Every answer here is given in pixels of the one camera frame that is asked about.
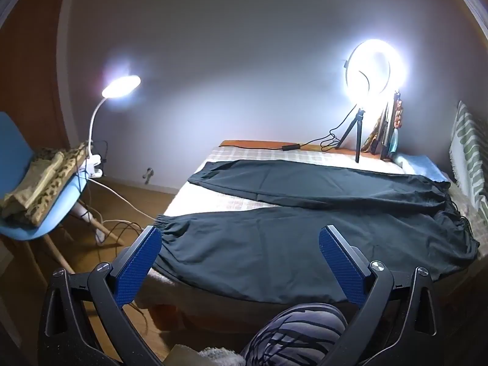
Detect black ring light cable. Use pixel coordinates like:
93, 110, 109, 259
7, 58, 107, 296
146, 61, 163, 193
229, 107, 353, 153

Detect white lamp cable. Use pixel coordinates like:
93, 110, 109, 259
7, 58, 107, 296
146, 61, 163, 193
89, 177, 159, 245

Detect blue chair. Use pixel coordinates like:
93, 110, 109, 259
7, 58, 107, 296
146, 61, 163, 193
0, 111, 124, 275

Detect folded blue towel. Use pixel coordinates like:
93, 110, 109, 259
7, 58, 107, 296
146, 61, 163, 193
396, 153, 450, 183

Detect leopard print cloth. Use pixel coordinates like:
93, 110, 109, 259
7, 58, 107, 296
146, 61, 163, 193
0, 142, 92, 226

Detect person's leg in patterned trousers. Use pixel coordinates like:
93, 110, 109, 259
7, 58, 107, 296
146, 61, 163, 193
240, 303, 348, 366

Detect dark pants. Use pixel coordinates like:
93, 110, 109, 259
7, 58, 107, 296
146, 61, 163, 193
152, 159, 480, 305

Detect bed with checked sheet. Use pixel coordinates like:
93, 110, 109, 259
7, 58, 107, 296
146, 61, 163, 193
147, 147, 488, 313

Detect colourful hanging ornament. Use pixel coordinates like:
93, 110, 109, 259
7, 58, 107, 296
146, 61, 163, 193
393, 91, 405, 130

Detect white fluffy cloth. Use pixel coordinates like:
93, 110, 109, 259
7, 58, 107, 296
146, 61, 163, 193
168, 345, 245, 366

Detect white clip desk lamp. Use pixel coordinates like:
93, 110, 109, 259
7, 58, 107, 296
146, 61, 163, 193
82, 74, 142, 179

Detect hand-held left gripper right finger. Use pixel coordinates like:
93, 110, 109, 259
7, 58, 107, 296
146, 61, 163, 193
318, 225, 450, 366

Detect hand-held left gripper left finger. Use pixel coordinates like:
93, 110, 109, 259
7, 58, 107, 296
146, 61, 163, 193
37, 225, 164, 366

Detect black tripod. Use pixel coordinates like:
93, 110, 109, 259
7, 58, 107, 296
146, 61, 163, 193
337, 109, 367, 164

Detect brown wooden door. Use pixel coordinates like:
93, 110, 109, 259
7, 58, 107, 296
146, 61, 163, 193
0, 0, 82, 153

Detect folded black stand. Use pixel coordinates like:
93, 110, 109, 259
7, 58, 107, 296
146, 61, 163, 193
375, 91, 401, 161

